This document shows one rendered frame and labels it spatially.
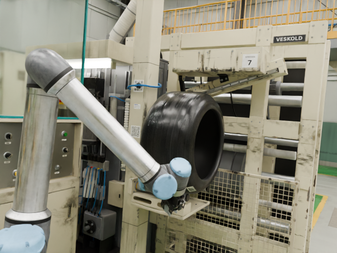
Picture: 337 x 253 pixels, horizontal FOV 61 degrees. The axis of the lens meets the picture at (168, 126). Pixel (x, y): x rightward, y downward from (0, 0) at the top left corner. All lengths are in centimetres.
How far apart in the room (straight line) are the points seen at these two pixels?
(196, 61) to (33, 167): 125
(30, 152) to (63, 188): 84
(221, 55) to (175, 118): 60
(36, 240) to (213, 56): 143
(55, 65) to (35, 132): 26
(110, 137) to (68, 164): 101
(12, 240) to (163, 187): 47
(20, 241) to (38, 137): 33
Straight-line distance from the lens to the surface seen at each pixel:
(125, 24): 241
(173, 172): 117
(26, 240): 98
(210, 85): 204
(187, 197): 162
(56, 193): 188
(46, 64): 96
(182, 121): 146
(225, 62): 188
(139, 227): 198
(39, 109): 108
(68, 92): 96
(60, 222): 196
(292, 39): 213
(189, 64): 198
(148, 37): 187
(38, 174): 110
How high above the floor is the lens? 136
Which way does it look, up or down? 3 degrees down
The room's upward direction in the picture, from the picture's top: 4 degrees clockwise
